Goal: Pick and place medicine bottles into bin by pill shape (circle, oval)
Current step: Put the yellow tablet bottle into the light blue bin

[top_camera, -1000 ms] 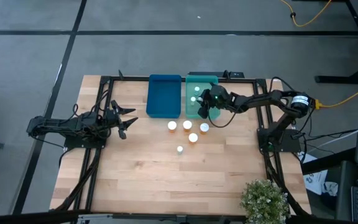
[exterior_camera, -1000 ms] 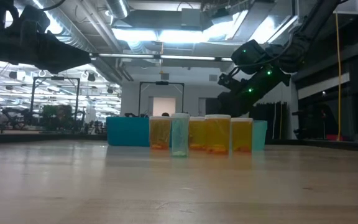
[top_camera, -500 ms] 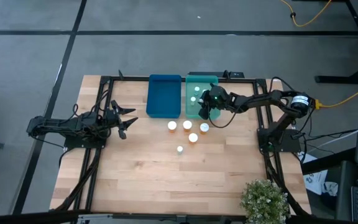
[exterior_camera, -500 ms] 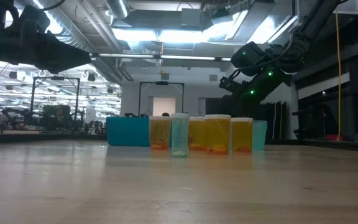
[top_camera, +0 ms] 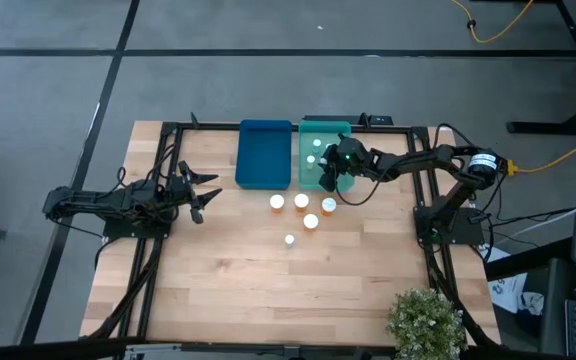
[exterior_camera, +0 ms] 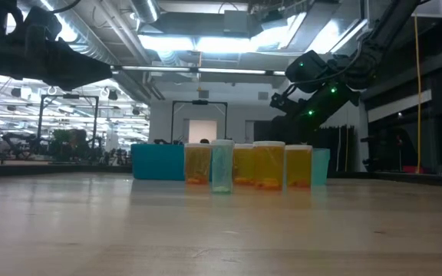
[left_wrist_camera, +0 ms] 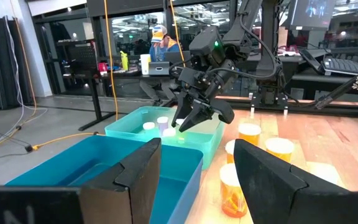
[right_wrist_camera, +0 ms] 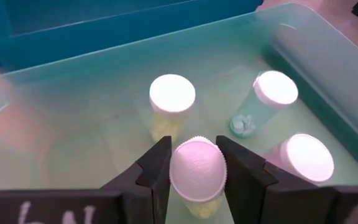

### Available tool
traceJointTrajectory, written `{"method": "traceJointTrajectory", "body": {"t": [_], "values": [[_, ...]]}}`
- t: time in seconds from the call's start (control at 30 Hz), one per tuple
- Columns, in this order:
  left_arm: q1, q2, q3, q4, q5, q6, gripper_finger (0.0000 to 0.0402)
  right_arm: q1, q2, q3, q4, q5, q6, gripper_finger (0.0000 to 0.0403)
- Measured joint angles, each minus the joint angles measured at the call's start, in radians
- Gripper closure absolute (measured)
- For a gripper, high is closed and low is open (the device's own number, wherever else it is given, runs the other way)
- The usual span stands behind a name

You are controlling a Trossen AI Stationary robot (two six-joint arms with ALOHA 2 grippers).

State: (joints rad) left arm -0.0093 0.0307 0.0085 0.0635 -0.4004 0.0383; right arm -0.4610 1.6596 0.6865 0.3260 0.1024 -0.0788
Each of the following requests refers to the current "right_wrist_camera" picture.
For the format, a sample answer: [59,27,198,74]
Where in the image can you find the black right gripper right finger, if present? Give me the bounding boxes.
[215,135,337,224]

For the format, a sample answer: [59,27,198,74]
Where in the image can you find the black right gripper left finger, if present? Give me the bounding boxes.
[99,135,173,224]

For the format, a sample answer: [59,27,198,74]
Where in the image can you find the slim yellow pill bottle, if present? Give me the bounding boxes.
[168,135,228,220]
[149,73,196,144]

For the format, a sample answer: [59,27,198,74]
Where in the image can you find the pill bottles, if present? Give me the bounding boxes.
[264,133,336,185]

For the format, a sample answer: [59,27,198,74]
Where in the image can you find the slim green pill bottle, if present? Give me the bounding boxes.
[229,70,299,139]

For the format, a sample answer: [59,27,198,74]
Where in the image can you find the translucent teal plastic bin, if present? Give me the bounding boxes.
[0,2,358,224]

